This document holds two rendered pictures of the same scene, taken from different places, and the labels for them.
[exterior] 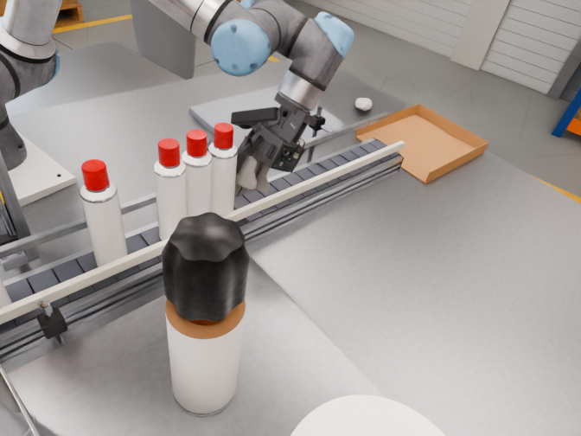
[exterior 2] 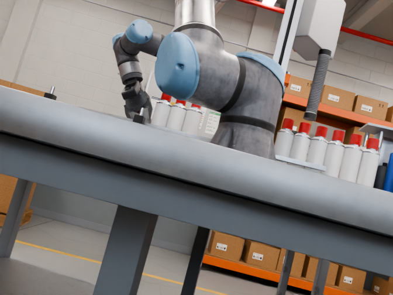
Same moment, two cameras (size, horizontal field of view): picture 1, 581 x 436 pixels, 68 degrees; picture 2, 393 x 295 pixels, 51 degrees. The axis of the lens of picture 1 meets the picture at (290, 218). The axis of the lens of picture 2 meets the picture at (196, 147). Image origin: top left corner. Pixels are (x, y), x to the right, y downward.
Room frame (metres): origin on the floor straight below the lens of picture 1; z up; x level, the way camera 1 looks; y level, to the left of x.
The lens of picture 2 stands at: (1.26, 1.32, 0.78)
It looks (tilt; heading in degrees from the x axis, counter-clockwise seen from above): 7 degrees up; 236
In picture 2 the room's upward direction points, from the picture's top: 15 degrees clockwise
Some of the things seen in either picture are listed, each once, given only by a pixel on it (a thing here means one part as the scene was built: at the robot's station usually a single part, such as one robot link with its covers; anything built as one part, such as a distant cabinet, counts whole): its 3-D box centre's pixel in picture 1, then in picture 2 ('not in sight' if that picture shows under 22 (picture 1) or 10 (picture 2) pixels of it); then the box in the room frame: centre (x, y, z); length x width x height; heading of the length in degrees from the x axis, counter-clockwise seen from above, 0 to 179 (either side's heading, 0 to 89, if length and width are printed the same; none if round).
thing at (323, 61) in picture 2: not in sight; (317, 85); (0.36, 0.52, 1.18); 0.04 x 0.04 x 0.21
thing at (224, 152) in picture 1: (221, 175); (159, 121); (0.63, 0.14, 0.98); 0.05 x 0.05 x 0.20
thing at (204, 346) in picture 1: (206, 323); not in sight; (0.29, 0.07, 1.03); 0.09 x 0.09 x 0.30
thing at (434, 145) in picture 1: (422, 139); not in sight; (1.15, -0.34, 0.85); 0.30 x 0.26 x 0.04; 138
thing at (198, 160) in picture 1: (196, 183); (174, 124); (0.59, 0.18, 0.98); 0.05 x 0.05 x 0.20
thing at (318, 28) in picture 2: not in sight; (313, 20); (0.40, 0.47, 1.38); 0.17 x 0.10 x 0.19; 13
